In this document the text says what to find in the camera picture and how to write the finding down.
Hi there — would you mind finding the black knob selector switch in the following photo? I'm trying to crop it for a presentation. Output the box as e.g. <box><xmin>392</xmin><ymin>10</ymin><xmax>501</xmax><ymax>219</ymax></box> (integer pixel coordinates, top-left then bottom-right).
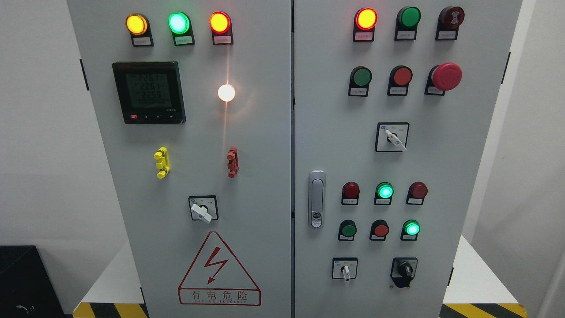
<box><xmin>390</xmin><ymin>257</ymin><xmax>418</xmax><ymax>288</ymax></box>

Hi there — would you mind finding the grey electrical cabinet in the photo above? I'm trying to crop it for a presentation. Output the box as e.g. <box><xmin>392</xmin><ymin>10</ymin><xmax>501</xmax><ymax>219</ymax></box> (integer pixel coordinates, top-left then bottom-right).
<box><xmin>67</xmin><ymin>0</ymin><xmax>523</xmax><ymax>318</ymax></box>

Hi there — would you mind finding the red terminal connector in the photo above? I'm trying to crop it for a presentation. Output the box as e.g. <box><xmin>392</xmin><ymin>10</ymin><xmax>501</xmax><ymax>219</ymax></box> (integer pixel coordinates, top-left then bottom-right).
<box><xmin>226</xmin><ymin>147</ymin><xmax>239</xmax><ymax>178</ymax></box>

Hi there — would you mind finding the dark red indicator light left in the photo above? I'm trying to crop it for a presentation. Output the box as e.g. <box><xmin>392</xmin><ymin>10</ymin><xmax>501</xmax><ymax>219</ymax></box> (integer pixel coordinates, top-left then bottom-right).
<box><xmin>341</xmin><ymin>182</ymin><xmax>361</xmax><ymax>205</ymax></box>

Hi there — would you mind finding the white lit indicator lamp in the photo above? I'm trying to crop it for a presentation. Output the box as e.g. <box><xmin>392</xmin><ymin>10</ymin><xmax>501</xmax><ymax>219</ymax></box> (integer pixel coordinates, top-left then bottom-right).
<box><xmin>217</xmin><ymin>84</ymin><xmax>236</xmax><ymax>102</ymax></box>

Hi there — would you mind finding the green push button lower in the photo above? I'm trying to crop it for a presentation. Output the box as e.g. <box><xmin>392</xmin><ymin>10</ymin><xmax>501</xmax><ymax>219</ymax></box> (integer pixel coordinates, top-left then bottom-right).
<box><xmin>338</xmin><ymin>220</ymin><xmax>357</xmax><ymax>241</ymax></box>

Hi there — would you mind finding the green push button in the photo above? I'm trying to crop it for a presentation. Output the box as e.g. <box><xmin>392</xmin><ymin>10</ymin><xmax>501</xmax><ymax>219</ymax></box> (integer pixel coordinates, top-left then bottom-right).
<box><xmin>338</xmin><ymin>220</ymin><xmax>357</xmax><ymax>241</ymax></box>
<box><xmin>348</xmin><ymin>66</ymin><xmax>373</xmax><ymax>97</ymax></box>

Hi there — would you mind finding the green lit indicator middle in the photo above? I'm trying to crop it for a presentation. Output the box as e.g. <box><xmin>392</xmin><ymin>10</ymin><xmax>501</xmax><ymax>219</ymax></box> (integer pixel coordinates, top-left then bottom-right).
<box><xmin>374</xmin><ymin>182</ymin><xmax>394</xmax><ymax>205</ymax></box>

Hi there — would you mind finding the green push button upper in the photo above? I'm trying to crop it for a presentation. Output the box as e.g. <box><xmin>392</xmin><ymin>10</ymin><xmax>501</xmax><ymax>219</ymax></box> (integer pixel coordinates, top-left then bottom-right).
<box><xmin>348</xmin><ymin>66</ymin><xmax>373</xmax><ymax>97</ymax></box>

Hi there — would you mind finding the yellow terminal connector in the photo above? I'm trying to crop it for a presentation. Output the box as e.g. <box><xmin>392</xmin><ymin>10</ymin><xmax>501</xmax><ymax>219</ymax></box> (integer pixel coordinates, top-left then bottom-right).
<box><xmin>153</xmin><ymin>147</ymin><xmax>171</xmax><ymax>179</ymax></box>

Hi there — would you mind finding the red push button lower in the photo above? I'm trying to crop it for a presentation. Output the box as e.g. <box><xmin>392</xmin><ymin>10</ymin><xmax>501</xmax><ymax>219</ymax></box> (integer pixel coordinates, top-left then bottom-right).
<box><xmin>369</xmin><ymin>220</ymin><xmax>390</xmax><ymax>241</ymax></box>

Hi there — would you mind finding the red push button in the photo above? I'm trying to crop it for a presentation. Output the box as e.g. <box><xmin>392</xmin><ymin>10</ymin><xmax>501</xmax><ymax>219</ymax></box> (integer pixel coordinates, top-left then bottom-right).
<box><xmin>387</xmin><ymin>66</ymin><xmax>412</xmax><ymax>96</ymax></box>
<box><xmin>369</xmin><ymin>220</ymin><xmax>390</xmax><ymax>241</ymax></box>

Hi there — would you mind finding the red electrical hazard warning sticker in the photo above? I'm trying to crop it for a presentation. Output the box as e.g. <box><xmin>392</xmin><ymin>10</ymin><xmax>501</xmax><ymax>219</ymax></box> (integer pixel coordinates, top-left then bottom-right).
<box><xmin>178</xmin><ymin>231</ymin><xmax>262</xmax><ymax>306</ymax></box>

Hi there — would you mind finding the red indicator light right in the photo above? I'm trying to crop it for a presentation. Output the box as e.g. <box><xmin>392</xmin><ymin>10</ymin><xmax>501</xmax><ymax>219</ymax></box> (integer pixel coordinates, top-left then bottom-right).
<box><xmin>406</xmin><ymin>182</ymin><xmax>428</xmax><ymax>205</ymax></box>

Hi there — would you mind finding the red push button upper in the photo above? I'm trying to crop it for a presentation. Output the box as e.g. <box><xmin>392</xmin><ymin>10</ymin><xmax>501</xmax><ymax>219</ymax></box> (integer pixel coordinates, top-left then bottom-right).
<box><xmin>387</xmin><ymin>66</ymin><xmax>412</xmax><ymax>96</ymax></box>

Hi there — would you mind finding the green illuminated button lower right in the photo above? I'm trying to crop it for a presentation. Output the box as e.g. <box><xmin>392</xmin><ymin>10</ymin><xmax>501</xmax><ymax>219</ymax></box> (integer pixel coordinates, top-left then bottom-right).
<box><xmin>401</xmin><ymin>220</ymin><xmax>421</xmax><ymax>241</ymax></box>

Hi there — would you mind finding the black digital power meter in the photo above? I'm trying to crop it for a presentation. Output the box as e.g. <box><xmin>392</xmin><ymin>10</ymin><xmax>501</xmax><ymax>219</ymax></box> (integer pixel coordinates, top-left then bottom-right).
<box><xmin>112</xmin><ymin>61</ymin><xmax>186</xmax><ymax>124</ymax></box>

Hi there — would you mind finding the red orange indicator light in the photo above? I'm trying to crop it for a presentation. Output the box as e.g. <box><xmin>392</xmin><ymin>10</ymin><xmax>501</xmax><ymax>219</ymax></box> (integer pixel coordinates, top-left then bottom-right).
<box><xmin>209</xmin><ymin>11</ymin><xmax>234</xmax><ymax>45</ymax></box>

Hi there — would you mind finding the red lit indicator right door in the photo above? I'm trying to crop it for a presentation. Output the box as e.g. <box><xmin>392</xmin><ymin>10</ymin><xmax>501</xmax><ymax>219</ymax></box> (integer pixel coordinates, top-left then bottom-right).
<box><xmin>352</xmin><ymin>7</ymin><xmax>379</xmax><ymax>42</ymax></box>

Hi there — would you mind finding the green lit indicator light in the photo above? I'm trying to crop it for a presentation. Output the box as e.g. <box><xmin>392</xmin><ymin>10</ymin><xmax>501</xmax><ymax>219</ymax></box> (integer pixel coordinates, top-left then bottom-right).
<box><xmin>168</xmin><ymin>11</ymin><xmax>195</xmax><ymax>46</ymax></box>

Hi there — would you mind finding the red mushroom emergency stop button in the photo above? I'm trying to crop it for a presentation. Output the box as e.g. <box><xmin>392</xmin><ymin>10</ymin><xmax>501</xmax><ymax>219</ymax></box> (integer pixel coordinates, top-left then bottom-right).
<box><xmin>424</xmin><ymin>62</ymin><xmax>463</xmax><ymax>96</ymax></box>

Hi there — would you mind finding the dark green indicator light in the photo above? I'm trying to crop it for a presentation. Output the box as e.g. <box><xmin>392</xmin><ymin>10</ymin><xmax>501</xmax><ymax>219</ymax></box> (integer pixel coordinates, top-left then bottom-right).
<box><xmin>394</xmin><ymin>6</ymin><xmax>422</xmax><ymax>41</ymax></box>

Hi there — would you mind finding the yellow indicator light top left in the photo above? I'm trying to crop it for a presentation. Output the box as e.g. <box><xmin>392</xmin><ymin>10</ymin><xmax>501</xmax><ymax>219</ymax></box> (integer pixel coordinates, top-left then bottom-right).
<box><xmin>125</xmin><ymin>13</ymin><xmax>154</xmax><ymax>47</ymax></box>

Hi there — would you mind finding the white platform with hazard stripes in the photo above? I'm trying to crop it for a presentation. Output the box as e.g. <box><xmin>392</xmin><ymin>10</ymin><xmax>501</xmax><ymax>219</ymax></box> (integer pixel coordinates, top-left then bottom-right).
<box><xmin>72</xmin><ymin>237</ymin><xmax>528</xmax><ymax>318</ymax></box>

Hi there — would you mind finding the black box on floor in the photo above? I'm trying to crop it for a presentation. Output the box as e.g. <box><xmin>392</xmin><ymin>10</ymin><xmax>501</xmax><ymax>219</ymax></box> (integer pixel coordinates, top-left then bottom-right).
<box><xmin>0</xmin><ymin>246</ymin><xmax>65</xmax><ymax>318</ymax></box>

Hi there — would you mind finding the silver cabinet door handle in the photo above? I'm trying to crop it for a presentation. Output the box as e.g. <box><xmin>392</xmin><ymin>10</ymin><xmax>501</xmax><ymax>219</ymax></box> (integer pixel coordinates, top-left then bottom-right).
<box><xmin>308</xmin><ymin>170</ymin><xmax>326</xmax><ymax>229</ymax></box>

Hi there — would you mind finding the white rotary selector switch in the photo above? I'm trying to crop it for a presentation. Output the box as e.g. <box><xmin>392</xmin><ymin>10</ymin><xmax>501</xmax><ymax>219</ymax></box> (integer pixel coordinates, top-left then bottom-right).
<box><xmin>188</xmin><ymin>195</ymin><xmax>219</xmax><ymax>224</ymax></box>

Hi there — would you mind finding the white lever selector switch upper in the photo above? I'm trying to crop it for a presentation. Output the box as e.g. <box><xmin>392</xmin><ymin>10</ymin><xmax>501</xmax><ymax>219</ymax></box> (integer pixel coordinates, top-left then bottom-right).
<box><xmin>375</xmin><ymin>122</ymin><xmax>410</xmax><ymax>152</ymax></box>

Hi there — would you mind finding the white lever selector switch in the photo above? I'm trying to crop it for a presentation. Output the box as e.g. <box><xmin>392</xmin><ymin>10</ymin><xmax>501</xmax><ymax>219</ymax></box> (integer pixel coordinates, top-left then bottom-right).
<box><xmin>375</xmin><ymin>122</ymin><xmax>410</xmax><ymax>152</ymax></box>
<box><xmin>331</xmin><ymin>257</ymin><xmax>358</xmax><ymax>282</ymax></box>

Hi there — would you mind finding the white lever selector switch lower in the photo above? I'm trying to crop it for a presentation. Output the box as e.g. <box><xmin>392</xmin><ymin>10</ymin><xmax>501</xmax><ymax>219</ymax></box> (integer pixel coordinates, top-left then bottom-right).
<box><xmin>331</xmin><ymin>257</ymin><xmax>358</xmax><ymax>282</ymax></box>

